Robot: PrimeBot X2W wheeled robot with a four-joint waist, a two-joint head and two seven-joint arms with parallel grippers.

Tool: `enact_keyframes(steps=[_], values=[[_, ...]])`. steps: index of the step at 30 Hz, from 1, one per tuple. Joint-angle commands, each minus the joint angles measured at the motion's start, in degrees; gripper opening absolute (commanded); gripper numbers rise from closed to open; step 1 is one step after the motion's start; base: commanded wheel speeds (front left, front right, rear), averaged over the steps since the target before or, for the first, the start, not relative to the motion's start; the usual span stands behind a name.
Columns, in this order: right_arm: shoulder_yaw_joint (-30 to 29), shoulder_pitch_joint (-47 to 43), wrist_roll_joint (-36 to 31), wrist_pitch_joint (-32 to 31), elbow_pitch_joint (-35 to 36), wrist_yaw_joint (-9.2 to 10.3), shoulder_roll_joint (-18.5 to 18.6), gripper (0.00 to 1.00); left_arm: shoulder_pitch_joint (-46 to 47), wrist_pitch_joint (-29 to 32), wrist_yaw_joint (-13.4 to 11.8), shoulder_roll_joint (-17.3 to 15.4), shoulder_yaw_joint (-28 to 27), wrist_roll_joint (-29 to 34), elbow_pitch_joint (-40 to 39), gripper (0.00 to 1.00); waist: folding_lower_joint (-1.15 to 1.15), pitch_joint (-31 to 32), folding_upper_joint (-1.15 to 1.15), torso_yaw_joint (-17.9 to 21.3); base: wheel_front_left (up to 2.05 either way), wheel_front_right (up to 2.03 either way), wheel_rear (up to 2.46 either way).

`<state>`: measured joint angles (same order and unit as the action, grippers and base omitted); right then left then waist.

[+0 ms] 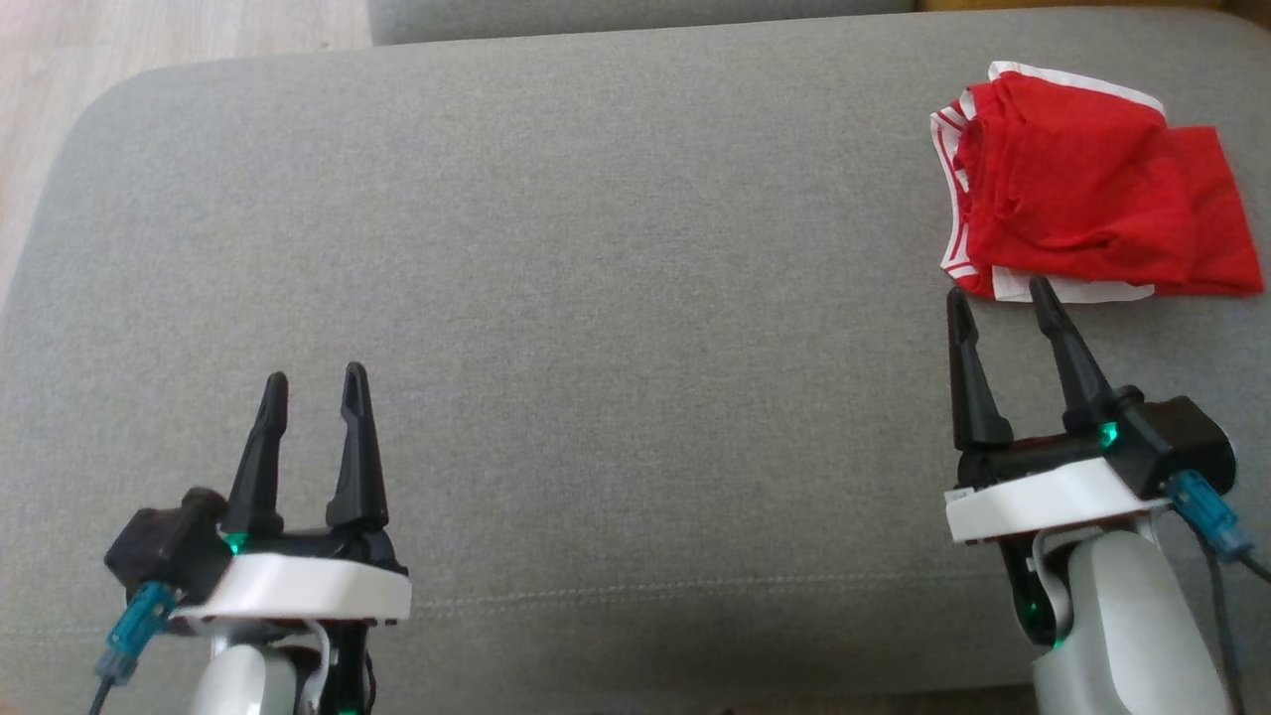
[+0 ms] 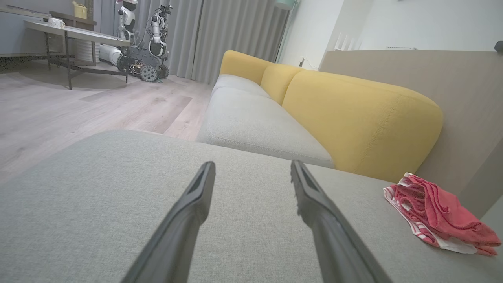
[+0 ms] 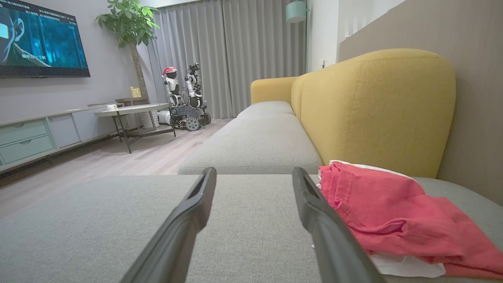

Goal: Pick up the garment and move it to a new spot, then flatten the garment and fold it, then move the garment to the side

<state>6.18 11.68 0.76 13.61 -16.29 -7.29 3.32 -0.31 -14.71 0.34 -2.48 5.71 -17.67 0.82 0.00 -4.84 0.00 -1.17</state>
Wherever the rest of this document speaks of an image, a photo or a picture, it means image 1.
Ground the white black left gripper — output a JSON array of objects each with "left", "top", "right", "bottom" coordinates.
[{"left": 168, "top": 361, "right": 414, "bottom": 638}]

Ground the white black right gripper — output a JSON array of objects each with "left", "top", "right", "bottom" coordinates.
[{"left": 942, "top": 275, "right": 1175, "bottom": 546}]

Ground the red white basketball jersey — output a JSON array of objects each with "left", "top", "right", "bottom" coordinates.
[{"left": 929, "top": 61, "right": 1266, "bottom": 303}]

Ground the wide grey sofa seat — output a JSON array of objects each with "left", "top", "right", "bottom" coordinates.
[{"left": 0, "top": 5, "right": 1271, "bottom": 715}]

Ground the teal right cable connector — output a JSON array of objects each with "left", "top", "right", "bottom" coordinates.
[{"left": 1166, "top": 469, "right": 1255, "bottom": 563}]

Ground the teal cable connector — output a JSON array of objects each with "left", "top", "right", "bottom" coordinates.
[
  {"left": 95, "top": 582, "right": 181, "bottom": 687},
  {"left": 1166, "top": 469, "right": 1255, "bottom": 563}
]

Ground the teal left cable connector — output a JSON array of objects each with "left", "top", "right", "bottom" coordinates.
[{"left": 95, "top": 582, "right": 181, "bottom": 687}]

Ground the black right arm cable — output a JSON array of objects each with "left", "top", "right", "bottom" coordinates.
[{"left": 1200, "top": 550, "right": 1271, "bottom": 715}]

